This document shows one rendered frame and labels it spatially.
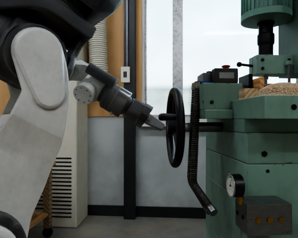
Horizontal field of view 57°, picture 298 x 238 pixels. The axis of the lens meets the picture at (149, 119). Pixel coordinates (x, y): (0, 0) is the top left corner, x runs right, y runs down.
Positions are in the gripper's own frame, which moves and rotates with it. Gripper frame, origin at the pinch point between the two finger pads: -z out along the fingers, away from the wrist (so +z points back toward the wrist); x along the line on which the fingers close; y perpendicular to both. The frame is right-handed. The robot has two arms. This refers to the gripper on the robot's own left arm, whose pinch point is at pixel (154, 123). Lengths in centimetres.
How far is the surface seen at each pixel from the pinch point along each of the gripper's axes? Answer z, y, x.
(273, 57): -25.2, 42.3, 3.9
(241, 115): -20.7, 12.4, 10.7
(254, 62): -20.6, 39.0, 0.7
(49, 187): 32, -40, -126
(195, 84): -6.0, 20.2, -1.8
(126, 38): 44, 89, -121
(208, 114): -13.5, 11.0, 3.0
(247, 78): -20.2, 30.1, 2.8
